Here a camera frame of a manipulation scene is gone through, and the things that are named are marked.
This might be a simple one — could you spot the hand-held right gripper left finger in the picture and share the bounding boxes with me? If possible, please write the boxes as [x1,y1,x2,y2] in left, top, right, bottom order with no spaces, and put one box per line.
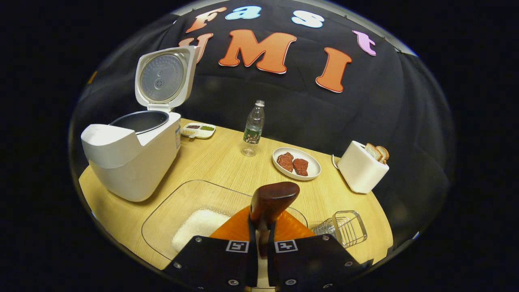
[162,206,258,292]

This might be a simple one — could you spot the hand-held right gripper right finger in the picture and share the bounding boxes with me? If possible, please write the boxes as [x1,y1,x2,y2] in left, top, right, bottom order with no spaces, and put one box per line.
[268,209,374,292]

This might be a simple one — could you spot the white rice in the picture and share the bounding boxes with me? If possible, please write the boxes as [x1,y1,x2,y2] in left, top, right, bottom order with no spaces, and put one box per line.
[171,208,232,253]

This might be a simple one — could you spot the brown wooden spoon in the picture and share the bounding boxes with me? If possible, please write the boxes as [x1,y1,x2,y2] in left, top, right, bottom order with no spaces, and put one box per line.
[248,181,300,258]

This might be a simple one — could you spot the white rice cooker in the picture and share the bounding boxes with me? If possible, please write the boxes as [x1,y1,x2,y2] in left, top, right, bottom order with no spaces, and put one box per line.
[80,45,201,202]

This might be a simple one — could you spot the clear rice container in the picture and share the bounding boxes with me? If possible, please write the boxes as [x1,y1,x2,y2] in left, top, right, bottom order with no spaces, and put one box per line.
[141,180,309,289]

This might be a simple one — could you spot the white plate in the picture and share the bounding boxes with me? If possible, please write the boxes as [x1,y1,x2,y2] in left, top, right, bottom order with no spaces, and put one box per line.
[272,147,322,181]

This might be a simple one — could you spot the white toaster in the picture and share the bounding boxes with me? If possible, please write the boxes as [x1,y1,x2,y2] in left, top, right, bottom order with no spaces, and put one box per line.
[337,140,390,194]

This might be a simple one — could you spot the white divided seasoning dish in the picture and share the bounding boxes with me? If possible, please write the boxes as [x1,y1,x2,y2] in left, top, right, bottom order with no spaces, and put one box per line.
[180,122,216,140]

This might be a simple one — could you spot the clear water bottle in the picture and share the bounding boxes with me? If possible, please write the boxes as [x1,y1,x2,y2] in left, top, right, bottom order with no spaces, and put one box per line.
[241,100,266,157]

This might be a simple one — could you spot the black backdrop cloth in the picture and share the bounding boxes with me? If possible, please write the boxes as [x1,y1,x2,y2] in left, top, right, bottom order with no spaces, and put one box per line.
[69,0,455,252]

